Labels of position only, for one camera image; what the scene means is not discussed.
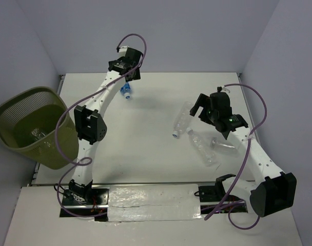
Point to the clear bottle white cap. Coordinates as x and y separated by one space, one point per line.
202 148

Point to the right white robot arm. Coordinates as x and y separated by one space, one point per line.
271 189

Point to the clear crushed plastic bottle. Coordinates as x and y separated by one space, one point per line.
42 138

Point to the black mounting rail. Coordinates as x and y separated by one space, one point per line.
97 208

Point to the clear bottle without cap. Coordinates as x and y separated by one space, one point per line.
223 147

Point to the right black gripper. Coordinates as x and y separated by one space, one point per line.
203 100

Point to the blue label plastic bottle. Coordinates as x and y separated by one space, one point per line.
126 91

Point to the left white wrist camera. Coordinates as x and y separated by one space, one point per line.
122 50

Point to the silver taped panel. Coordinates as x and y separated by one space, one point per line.
153 203

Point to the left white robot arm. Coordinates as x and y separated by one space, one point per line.
89 119

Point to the olive green mesh bin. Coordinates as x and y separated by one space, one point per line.
38 107

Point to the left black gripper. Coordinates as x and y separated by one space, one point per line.
138 75

